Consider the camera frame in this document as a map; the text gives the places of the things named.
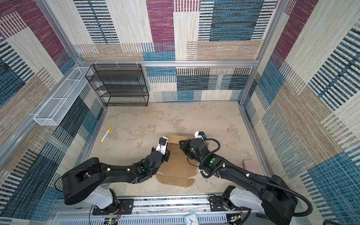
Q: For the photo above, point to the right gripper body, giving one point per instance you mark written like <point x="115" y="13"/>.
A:
<point x="185" y="144"/>

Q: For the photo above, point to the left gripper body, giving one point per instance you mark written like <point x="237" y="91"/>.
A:
<point x="165" y="159"/>

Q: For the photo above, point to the brown cardboard box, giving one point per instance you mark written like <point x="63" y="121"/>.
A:
<point x="178" y="171"/>

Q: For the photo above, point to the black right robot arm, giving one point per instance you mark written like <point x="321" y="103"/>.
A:
<point x="277" y="200"/>

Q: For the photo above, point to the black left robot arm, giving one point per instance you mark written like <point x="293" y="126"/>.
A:
<point x="83" y="182"/>

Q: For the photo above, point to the yellow white marker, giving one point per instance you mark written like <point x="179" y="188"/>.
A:
<point x="105" y="135"/>

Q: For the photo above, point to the pink eraser block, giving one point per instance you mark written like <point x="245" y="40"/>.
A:
<point x="251" y="165"/>

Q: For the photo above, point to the small teal clock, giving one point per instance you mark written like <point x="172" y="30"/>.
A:
<point x="191" y="219"/>

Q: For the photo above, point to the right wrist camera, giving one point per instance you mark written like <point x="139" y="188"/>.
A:
<point x="200" y="135"/>

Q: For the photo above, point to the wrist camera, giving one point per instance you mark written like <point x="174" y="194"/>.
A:
<point x="200" y="135"/>
<point x="162" y="145"/>

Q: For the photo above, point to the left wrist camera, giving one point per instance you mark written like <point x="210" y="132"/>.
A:
<point x="162" y="145"/>

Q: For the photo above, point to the aluminium mounting rail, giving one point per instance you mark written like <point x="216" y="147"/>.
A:
<point x="157" y="210"/>

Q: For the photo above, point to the black wire mesh shelf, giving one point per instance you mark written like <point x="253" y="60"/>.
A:
<point x="119" y="84"/>

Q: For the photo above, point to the white wire mesh basket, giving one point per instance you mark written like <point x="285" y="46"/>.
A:
<point x="58" y="105"/>

